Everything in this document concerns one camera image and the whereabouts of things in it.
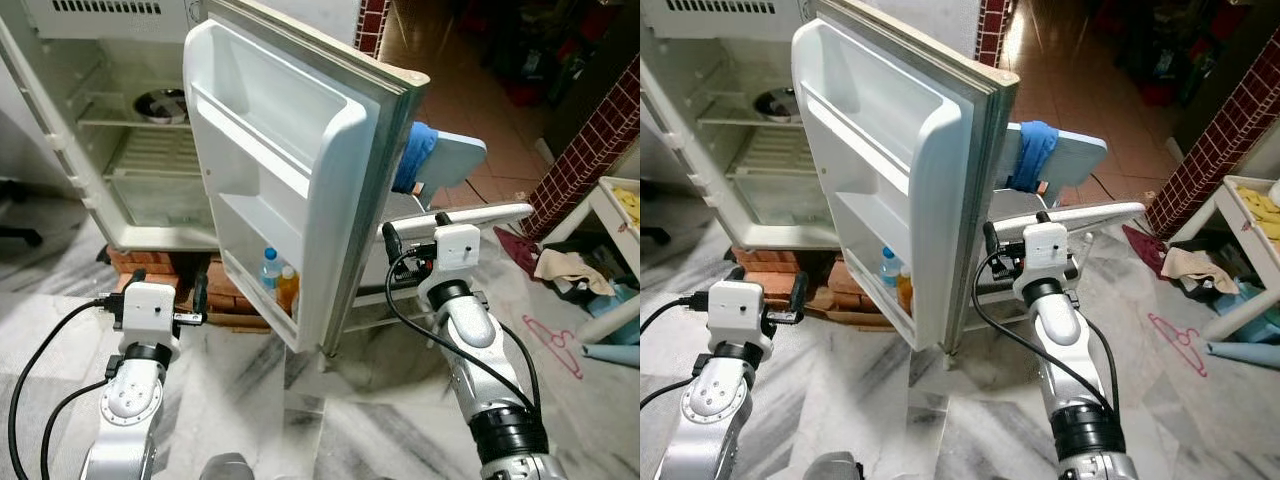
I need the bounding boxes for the white fridge door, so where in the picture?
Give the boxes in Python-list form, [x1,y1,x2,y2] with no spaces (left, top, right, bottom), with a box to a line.
[183,0,431,358]
[791,0,1022,358]

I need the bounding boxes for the clear fridge crisper drawer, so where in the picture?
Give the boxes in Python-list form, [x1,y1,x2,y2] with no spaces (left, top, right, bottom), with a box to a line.
[105,168,217,231]
[728,168,839,231]

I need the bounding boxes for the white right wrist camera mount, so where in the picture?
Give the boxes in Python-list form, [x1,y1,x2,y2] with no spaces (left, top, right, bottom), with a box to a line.
[434,224,483,293]
[1021,222,1072,293]

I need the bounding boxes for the light blue plastic basket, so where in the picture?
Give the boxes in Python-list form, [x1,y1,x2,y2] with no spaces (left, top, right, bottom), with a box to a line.
[1236,280,1280,323]
[604,284,641,323]

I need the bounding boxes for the small light blue plastic table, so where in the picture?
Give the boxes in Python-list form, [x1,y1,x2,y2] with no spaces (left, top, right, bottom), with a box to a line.
[1005,124,1110,197]
[413,130,489,194]

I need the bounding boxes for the white open fridge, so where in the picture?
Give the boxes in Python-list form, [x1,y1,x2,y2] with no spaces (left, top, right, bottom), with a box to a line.
[0,0,336,253]
[640,0,941,253]

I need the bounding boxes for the black chair base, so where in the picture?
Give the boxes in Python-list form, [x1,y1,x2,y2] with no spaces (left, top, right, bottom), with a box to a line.
[0,180,46,248]

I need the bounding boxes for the blue cloth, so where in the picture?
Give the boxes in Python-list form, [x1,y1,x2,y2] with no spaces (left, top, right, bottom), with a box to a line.
[1007,120,1060,195]
[392,121,439,195]

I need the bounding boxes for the steel bowl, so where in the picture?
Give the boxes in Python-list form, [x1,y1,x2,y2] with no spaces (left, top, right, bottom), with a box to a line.
[752,88,797,124]
[133,88,190,125]

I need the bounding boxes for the grey robot torso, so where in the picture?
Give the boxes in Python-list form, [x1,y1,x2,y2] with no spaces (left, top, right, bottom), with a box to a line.
[804,452,867,480]
[198,452,258,480]

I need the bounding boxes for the yellow bundle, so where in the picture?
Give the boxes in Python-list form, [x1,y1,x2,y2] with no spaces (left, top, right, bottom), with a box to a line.
[611,185,641,229]
[1236,184,1280,242]

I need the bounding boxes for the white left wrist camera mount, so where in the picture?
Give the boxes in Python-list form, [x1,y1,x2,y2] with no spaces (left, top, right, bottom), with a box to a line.
[121,282,180,342]
[707,281,768,342]

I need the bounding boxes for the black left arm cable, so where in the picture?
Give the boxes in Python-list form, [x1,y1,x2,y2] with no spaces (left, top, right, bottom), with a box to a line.
[7,296,113,480]
[640,377,698,413]
[640,295,703,337]
[40,380,109,480]

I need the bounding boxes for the grey blue tube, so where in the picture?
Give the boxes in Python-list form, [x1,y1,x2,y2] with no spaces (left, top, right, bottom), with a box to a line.
[1204,340,1280,370]
[580,342,641,370]

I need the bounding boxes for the red clothes hanger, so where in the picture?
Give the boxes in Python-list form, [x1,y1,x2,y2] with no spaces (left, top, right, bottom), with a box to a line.
[1146,312,1209,380]
[520,314,585,382]

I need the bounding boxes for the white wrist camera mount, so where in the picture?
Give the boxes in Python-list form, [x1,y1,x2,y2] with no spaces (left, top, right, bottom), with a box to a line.
[707,281,768,342]
[1021,222,1072,293]
[434,224,483,293]
[121,282,180,342]

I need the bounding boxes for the beige cloth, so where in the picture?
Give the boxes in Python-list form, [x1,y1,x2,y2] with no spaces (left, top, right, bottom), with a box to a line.
[534,247,617,297]
[1159,246,1242,297]

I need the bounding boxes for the maroon cloth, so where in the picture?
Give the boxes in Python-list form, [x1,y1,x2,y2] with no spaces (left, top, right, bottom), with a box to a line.
[494,225,547,277]
[1121,222,1172,273]

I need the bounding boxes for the red bricks under fridge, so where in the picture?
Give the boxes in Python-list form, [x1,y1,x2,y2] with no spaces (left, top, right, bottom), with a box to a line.
[104,245,273,333]
[728,245,881,321]

